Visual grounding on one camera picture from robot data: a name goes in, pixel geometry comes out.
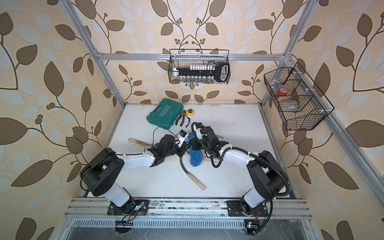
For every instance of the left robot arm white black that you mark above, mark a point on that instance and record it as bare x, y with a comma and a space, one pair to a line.
101, 173

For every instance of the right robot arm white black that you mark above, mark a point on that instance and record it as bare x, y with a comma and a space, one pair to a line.
268, 177

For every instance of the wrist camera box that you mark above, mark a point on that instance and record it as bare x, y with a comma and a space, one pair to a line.
182, 138
197, 129

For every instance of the aluminium front rail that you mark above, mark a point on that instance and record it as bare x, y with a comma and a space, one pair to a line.
280, 209

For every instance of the green plastic tool case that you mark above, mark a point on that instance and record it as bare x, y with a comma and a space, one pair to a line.
165, 114

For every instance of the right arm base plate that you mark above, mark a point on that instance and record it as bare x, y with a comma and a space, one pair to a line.
237, 208

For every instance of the right wall wire basket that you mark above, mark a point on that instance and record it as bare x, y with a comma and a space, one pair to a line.
305, 106

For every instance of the red item in basket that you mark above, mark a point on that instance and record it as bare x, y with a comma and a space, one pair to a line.
282, 92

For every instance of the black red handled pliers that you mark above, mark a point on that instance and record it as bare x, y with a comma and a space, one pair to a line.
181, 119

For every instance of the black socket bit holder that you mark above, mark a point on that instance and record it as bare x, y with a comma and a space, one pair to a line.
211, 73

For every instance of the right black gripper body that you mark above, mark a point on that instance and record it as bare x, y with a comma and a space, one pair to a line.
199, 144

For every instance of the back wall wire basket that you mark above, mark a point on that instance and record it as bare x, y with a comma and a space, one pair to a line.
186, 57

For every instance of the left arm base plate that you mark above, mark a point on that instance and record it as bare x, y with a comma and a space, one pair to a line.
132, 206

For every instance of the wall wire basket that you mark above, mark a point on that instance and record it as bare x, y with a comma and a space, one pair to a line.
305, 106
186, 57

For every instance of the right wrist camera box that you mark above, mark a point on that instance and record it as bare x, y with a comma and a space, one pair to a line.
197, 129

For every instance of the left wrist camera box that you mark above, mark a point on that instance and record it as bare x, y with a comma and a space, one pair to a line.
182, 138

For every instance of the yellow black tape measure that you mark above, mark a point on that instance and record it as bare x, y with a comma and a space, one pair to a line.
190, 112

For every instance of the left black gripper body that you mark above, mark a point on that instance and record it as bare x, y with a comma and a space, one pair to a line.
174, 150

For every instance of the blue microfiber rag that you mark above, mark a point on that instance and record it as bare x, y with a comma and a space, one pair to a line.
196, 156

